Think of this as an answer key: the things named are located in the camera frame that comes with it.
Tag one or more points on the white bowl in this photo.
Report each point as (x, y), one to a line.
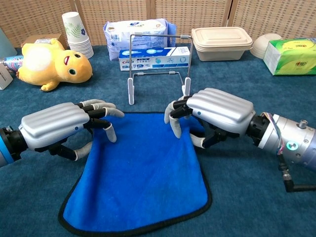
(259, 47)

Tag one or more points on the blue microfiber towel black trim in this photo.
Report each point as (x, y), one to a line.
(143, 172)

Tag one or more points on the stack of printed paper cups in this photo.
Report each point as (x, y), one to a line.
(75, 29)

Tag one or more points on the woven wooden folding screen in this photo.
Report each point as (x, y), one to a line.
(197, 14)

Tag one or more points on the teal carpet table cover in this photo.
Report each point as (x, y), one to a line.
(259, 209)

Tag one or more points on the yellow plush duck toy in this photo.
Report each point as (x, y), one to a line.
(71, 69)

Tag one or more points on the beige lidded food container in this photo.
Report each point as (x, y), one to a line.
(219, 39)

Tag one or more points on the white rectangular box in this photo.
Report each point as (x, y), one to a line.
(3, 76)

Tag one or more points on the small patterned tissue packet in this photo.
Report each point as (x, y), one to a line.
(13, 63)

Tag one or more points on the brown cardboard box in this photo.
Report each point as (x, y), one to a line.
(32, 38)

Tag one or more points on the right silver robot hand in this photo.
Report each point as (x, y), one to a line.
(222, 108)

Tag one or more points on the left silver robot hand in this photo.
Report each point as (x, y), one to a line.
(51, 123)

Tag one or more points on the green tissue pack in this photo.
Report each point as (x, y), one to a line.
(291, 56)

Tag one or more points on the blue white toothpaste box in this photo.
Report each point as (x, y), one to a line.
(153, 59)

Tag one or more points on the white blue wet wipes pack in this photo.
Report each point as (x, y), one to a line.
(123, 29)

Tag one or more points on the grey-blue lidded mug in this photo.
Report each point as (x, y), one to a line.
(6, 47)

